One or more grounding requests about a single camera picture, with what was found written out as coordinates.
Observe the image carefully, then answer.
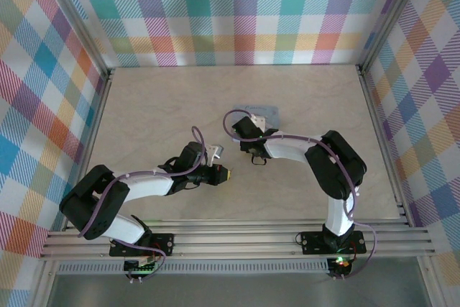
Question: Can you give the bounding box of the grey slotted cable duct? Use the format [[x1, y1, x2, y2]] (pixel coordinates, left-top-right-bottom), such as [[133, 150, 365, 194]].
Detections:
[[56, 262, 332, 276]]

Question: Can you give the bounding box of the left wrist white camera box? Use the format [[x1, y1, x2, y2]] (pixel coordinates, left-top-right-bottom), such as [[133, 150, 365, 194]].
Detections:
[[206, 144, 224, 162]]

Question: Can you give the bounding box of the aluminium frame post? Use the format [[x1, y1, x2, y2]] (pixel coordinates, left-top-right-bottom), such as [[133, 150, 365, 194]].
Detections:
[[37, 0, 113, 78], [358, 0, 431, 73]]

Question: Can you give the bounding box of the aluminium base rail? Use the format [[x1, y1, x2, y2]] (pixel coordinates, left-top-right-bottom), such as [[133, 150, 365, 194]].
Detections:
[[38, 219, 436, 262]]

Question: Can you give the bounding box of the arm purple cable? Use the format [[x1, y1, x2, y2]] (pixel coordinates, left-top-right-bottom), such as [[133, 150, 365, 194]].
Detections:
[[77, 126, 209, 283], [222, 109, 377, 280]]

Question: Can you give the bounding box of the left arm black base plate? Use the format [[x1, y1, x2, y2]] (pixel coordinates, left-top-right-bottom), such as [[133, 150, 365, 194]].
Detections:
[[109, 232, 175, 258]]

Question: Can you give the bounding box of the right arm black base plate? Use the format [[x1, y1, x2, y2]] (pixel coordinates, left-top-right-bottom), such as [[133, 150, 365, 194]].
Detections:
[[300, 229, 367, 256]]

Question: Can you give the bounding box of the aluminium side rail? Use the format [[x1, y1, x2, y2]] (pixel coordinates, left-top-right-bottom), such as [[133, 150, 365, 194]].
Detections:
[[356, 65, 415, 227], [61, 68, 115, 232]]

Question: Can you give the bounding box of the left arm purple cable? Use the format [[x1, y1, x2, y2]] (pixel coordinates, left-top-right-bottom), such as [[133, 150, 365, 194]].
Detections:
[[77, 126, 209, 283]]

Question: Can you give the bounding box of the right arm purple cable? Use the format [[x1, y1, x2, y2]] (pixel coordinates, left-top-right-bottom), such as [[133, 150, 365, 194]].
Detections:
[[222, 109, 377, 280]]

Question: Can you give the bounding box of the grey metal panel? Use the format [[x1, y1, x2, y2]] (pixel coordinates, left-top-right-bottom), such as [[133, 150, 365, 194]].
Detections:
[[45, 273, 432, 307]]

